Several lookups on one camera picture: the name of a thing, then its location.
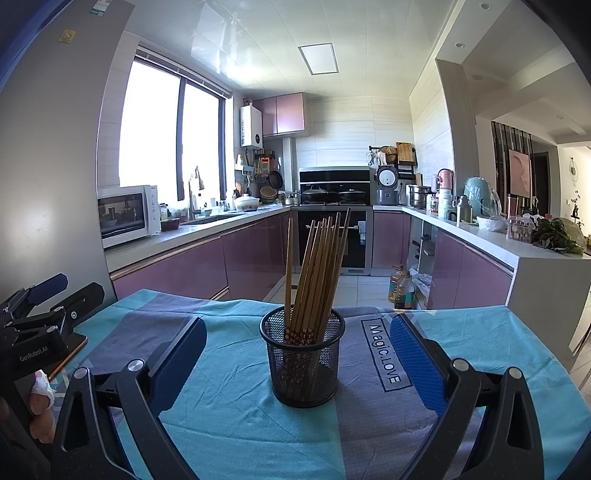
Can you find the built-in black oven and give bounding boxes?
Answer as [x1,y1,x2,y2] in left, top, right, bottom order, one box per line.
[291,206,374,277]

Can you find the teal and purple tablecloth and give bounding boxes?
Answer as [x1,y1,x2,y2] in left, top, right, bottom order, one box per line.
[46,288,587,480]

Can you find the purple upper wall cabinet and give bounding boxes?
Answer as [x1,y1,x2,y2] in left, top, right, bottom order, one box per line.
[254,93,306,136]

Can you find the bunch of wooden chopsticks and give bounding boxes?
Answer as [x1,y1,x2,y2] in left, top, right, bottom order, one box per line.
[283,208,352,347]

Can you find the kitchen window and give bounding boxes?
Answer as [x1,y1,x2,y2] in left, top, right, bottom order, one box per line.
[119,55,228,204]

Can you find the black mesh utensil holder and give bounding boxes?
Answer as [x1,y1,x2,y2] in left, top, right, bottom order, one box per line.
[259,307,346,408]

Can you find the purple kitchen base cabinets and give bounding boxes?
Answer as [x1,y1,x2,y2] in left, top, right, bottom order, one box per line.
[372,210,515,310]
[111,210,293,303]

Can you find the hanging pans and strainers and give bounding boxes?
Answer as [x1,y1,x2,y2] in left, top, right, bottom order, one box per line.
[252,152,284,204]

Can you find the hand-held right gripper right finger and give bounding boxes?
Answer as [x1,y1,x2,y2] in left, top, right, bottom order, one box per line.
[389,314,548,480]

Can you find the steel kitchen faucet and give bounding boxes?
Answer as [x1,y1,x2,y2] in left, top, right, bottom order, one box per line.
[187,166,206,221]

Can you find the person's left hand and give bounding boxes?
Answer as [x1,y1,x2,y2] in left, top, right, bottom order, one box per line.
[29,368,57,445]

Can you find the white microwave oven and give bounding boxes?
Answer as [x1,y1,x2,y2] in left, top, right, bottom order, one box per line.
[97,185,161,250]

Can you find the mint green appliance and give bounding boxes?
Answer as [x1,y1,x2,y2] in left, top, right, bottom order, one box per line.
[463,177,497,217]

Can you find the steel stock pot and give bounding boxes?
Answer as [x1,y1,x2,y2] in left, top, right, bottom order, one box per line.
[406,185,432,209]

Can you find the grey refrigerator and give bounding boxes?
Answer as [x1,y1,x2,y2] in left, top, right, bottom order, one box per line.
[0,0,137,370]

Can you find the leafy green vegetables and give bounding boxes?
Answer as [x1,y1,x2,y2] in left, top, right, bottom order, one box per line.
[531,217,586,256]

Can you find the clear plastic food container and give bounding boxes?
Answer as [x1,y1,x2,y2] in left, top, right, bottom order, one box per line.
[507,218,536,243]

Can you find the pink wall picture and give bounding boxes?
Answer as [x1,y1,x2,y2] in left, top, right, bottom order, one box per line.
[508,148,532,197]

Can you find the white wall water heater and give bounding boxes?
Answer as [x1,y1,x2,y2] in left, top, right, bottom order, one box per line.
[239,105,264,148]

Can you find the black range hood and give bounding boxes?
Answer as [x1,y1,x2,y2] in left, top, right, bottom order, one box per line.
[299,167,372,206]

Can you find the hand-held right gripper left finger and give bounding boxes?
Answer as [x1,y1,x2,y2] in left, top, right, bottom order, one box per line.
[52,316,208,480]

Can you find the square ceiling light panel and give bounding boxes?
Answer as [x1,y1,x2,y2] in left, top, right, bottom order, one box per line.
[298,43,339,75]

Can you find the white rice cooker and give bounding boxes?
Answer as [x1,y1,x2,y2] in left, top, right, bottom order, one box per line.
[374,165,400,206]

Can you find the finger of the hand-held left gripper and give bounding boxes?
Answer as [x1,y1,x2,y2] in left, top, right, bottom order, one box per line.
[8,281,107,332]
[0,272,70,320]

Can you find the cooking oil bottle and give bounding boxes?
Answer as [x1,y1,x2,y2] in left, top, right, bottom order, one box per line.
[388,265,407,309]
[394,272,416,310]

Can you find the wall rack with cutting boards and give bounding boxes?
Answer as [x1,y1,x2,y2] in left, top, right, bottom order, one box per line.
[368,141,419,178]

